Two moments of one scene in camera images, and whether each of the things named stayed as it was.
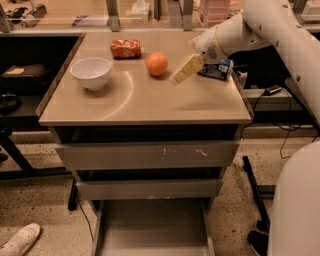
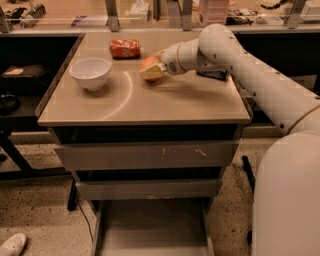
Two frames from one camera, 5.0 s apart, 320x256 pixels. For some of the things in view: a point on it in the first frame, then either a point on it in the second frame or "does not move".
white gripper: [205, 47] -> [170, 60]
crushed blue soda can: [220, 70] does not move
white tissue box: [140, 11] does not move
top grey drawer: [147, 154] does not move
